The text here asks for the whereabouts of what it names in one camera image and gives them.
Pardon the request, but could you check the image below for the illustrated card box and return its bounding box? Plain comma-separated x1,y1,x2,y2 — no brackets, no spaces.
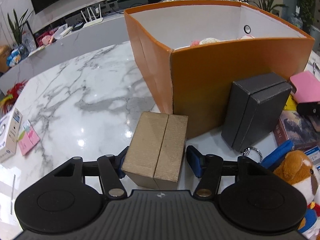
273,111,319,151

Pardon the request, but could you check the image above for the pink sticky note pack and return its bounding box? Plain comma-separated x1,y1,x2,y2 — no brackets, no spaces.
18,120,40,156

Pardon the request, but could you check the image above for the white product box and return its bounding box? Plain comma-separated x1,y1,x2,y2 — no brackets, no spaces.
0,107,22,163

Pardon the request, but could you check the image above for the brown white plush dog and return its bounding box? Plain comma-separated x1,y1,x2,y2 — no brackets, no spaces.
273,150,319,239

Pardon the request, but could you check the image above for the golden vase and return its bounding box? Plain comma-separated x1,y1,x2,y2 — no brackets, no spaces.
0,45,11,73

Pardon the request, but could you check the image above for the large orange storage box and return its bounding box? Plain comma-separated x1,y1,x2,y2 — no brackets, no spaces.
124,0,315,138

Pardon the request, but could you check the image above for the cream crochet doll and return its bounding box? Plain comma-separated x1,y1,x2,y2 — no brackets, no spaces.
190,37,220,47

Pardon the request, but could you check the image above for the white wifi router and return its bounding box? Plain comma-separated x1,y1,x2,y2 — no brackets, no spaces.
80,5,103,28

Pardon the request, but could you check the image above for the thin metal rod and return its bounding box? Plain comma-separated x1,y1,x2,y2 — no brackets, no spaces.
10,174,16,215

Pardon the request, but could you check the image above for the pink pouch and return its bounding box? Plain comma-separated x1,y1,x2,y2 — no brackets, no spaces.
290,71,320,103

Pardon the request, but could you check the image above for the metal nail clipper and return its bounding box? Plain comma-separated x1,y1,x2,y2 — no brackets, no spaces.
312,62,318,75

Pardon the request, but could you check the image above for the brown cardboard box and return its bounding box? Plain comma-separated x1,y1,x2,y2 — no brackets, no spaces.
121,112,188,190

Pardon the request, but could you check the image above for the dark grey gift box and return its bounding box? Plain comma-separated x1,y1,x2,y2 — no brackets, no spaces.
221,73,292,152

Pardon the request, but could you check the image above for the tall green plant in vase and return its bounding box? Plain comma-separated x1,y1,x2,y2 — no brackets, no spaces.
7,9,33,49

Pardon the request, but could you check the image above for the metal key ring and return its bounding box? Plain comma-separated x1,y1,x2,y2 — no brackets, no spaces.
240,146,263,163

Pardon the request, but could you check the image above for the red feather toy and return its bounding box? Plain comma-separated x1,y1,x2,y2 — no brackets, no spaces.
1,80,28,114

